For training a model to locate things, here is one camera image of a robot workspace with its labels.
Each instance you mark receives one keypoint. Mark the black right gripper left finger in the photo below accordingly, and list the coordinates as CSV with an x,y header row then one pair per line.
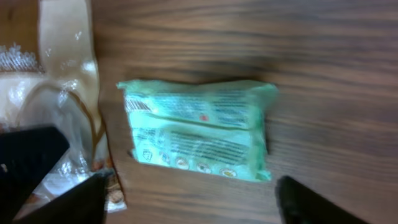
x,y
83,204

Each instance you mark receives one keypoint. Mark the brown nut pouch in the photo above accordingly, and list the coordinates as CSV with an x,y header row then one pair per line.
x,y
49,75

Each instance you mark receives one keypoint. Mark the teal snack packet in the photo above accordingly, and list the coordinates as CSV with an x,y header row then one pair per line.
x,y
215,128

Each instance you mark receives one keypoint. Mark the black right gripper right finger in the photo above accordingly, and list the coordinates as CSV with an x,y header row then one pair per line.
x,y
299,204

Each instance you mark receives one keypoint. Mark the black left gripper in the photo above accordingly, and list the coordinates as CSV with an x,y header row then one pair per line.
x,y
27,156

